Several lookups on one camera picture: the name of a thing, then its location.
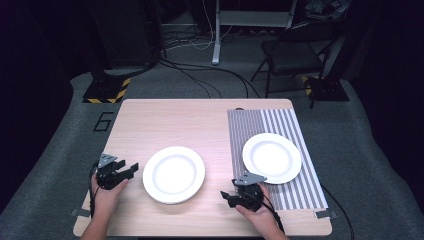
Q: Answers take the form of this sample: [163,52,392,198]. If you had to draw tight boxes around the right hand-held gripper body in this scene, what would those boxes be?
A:
[232,170,268,212]

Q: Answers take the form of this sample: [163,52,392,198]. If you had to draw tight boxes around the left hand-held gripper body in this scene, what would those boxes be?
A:
[95,153,129,190]

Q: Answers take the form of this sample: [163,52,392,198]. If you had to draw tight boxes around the white plate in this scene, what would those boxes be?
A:
[142,145,206,205]
[242,132,303,185]

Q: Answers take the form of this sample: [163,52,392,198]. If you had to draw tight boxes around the person's left hand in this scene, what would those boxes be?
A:
[90,176,130,216]

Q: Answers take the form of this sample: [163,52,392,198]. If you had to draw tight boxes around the person's right hand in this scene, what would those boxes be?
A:
[235,184,283,236]

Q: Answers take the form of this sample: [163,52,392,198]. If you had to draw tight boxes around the grey tape strip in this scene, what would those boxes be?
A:
[314,209,338,220]
[70,208,93,218]

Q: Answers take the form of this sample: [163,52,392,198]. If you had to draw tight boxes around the grey striped placemat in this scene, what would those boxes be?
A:
[227,108,329,211]

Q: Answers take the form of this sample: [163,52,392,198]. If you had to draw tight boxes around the black stand base yellow stripes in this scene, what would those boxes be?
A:
[301,75,350,109]
[82,77,132,104]

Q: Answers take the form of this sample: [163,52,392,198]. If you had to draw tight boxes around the dark cabinet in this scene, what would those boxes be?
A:
[89,0,164,69]

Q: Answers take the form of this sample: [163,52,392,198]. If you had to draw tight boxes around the white metal stand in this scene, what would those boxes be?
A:
[211,0,298,66]

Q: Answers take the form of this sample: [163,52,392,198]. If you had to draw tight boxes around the black folding chair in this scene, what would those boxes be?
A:
[250,19,344,99]

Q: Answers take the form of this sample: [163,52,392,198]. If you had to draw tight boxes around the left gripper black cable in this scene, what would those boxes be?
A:
[87,161,102,218]

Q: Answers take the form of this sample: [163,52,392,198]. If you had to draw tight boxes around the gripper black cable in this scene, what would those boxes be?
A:
[87,161,102,218]
[248,192,286,234]

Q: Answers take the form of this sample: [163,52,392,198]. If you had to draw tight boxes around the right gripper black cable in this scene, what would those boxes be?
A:
[248,192,286,234]

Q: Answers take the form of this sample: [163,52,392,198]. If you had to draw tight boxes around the thin black cable beside table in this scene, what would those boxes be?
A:
[320,184,356,240]

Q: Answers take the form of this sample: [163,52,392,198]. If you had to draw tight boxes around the black floor cable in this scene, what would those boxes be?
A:
[163,61,224,99]
[158,59,262,99]

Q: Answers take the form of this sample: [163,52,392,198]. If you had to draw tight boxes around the white floor cable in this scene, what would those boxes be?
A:
[164,0,234,52]

